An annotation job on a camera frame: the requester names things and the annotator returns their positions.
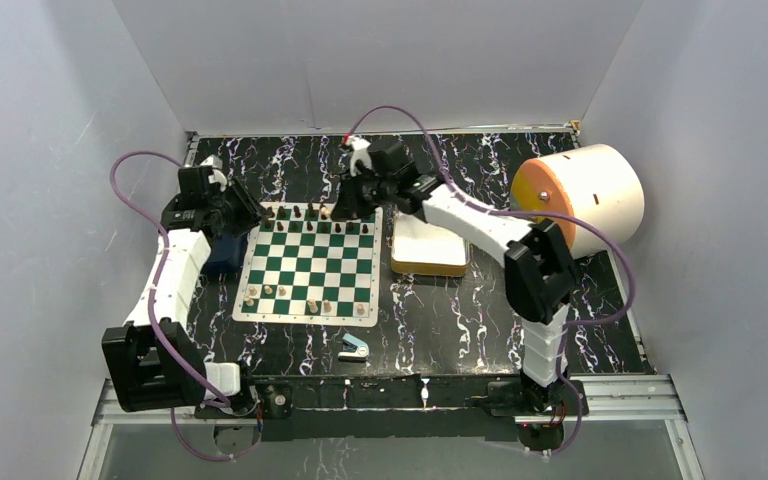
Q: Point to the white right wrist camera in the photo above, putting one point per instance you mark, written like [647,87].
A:
[359,158]

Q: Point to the gold rimmed metal tin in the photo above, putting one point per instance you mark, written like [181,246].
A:
[422,249]

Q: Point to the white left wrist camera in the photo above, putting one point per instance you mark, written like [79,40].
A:
[216,175]

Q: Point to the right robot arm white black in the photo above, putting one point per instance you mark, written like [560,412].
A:
[538,266]

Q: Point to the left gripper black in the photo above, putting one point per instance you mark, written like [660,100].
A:
[253,211]

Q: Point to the dark blue tray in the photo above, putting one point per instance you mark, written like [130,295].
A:
[227,255]

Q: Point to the light blue white stapler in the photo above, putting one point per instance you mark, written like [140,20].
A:
[353,350]

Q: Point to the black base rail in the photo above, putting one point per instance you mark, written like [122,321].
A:
[497,407]

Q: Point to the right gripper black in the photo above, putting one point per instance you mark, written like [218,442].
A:
[347,207]

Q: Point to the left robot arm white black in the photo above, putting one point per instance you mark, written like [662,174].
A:
[151,360]

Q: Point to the green white chess board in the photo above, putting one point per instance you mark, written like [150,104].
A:
[302,257]

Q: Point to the white cylinder orange yellow face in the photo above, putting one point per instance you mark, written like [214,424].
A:
[595,184]

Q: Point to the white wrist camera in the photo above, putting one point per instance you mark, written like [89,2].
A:
[359,158]
[216,175]

